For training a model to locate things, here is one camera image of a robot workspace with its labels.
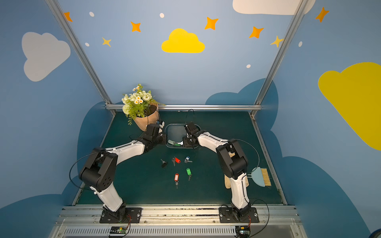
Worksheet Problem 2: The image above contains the blue plastic storage box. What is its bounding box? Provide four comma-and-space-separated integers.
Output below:
165, 124, 188, 149

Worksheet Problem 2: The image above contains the key with red tag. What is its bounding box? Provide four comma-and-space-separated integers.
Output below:
172, 157, 181, 166
174, 174, 179, 188

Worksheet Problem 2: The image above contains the key with black tag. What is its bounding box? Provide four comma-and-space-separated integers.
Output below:
161, 159, 168, 168

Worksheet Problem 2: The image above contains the key with green tag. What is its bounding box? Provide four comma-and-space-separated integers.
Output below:
186, 168, 192, 180

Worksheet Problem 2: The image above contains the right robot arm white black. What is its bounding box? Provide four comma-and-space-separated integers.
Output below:
183, 122, 251, 221

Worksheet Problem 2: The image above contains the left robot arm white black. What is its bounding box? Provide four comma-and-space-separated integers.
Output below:
78, 120, 166, 224

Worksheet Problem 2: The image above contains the white artificial flowers plant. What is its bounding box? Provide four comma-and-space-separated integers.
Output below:
122, 84, 164, 126

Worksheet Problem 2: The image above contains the beige work glove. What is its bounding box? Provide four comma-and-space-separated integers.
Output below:
219, 151, 248, 189

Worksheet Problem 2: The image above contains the light blue hand brush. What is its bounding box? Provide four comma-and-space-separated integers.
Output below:
247, 167, 271, 187

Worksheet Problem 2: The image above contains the left controller board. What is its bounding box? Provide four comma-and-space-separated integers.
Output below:
109, 226, 130, 238

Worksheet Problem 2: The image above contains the controller board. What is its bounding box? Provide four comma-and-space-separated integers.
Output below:
235, 226, 251, 238
109, 226, 130, 238

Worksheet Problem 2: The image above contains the right controller board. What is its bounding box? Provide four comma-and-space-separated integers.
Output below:
235, 226, 251, 238

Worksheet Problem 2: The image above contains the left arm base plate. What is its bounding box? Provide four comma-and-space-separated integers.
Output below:
99, 207, 142, 224

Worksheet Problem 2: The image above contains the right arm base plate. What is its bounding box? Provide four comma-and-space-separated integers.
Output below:
219, 207, 260, 224

